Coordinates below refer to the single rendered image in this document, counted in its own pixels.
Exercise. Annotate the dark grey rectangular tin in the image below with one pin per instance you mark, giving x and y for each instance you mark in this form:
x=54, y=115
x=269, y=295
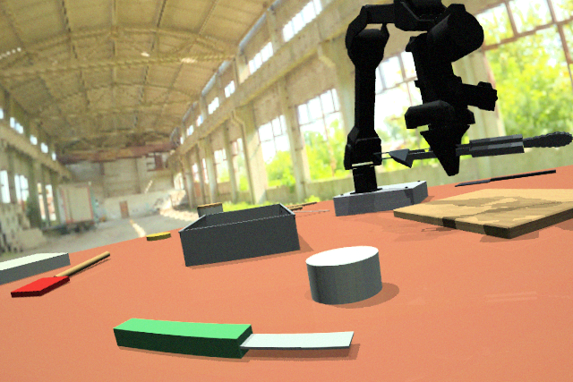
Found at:
x=239, y=234

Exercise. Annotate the light wooden cutting board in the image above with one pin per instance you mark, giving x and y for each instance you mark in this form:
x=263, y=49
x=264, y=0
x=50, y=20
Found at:
x=504, y=213

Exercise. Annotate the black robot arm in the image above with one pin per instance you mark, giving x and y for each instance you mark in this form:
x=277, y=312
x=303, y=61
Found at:
x=452, y=33

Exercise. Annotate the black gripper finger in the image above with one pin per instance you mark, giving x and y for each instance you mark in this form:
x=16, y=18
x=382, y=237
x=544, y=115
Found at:
x=442, y=142
x=458, y=141

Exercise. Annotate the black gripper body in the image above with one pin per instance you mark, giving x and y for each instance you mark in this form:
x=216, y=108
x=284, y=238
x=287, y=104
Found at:
x=435, y=109

